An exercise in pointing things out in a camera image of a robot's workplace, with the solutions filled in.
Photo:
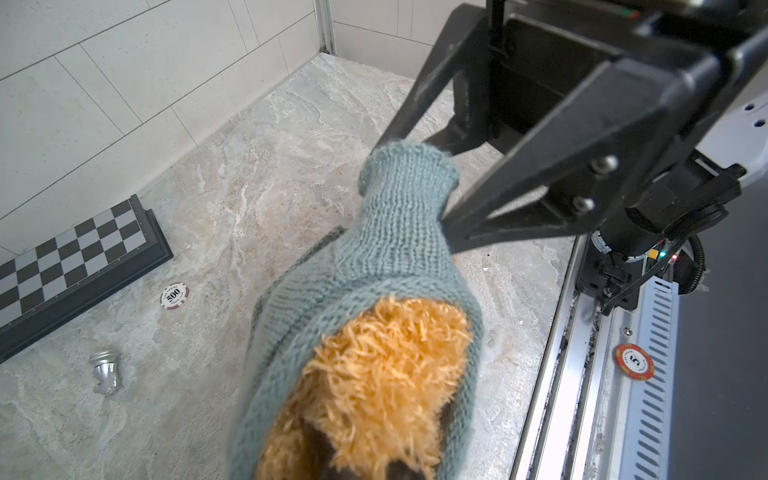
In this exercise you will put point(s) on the tan teddy bear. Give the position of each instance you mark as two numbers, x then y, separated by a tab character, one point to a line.
370	403

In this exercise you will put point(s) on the small metal nut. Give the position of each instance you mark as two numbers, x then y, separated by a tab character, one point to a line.
174	295

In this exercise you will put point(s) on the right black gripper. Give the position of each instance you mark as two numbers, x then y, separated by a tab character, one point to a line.
591	99

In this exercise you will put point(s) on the round red white sticker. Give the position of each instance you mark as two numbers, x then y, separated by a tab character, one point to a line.
634	362

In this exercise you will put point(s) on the grey-green teddy sweater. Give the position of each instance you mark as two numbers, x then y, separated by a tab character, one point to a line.
394	248

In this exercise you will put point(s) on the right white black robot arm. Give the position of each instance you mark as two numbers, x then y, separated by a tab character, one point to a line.
676	204

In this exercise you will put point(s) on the aluminium mounting rail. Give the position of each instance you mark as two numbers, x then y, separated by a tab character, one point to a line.
587	419

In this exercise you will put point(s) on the folded black white chessboard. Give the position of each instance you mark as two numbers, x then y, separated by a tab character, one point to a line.
51	284

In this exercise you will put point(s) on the small metal bolt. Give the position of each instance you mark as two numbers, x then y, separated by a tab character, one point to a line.
106	372

